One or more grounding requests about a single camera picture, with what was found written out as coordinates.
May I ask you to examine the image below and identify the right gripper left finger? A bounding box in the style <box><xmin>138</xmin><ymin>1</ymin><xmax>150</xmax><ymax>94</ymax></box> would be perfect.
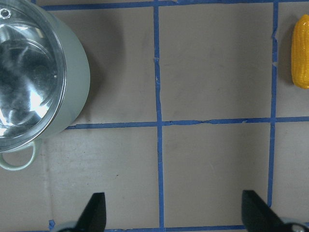
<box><xmin>75</xmin><ymin>192</ymin><xmax>107</xmax><ymax>232</ymax></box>

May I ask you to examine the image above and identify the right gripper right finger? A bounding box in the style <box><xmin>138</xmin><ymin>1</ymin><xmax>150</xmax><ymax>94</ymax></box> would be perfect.
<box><xmin>241</xmin><ymin>190</ymin><xmax>286</xmax><ymax>232</ymax></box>

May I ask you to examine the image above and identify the glass pot lid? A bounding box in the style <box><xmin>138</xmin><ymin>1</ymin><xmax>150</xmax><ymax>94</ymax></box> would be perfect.
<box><xmin>0</xmin><ymin>0</ymin><xmax>66</xmax><ymax>152</ymax></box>

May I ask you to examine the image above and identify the yellow plastic corn cob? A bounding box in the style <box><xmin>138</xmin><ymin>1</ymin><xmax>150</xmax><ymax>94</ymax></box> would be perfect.
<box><xmin>291</xmin><ymin>14</ymin><xmax>309</xmax><ymax>89</ymax></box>

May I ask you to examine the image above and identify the pale green cooking pot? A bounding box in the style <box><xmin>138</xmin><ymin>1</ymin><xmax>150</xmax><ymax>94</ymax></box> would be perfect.
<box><xmin>0</xmin><ymin>7</ymin><xmax>90</xmax><ymax>171</ymax></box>

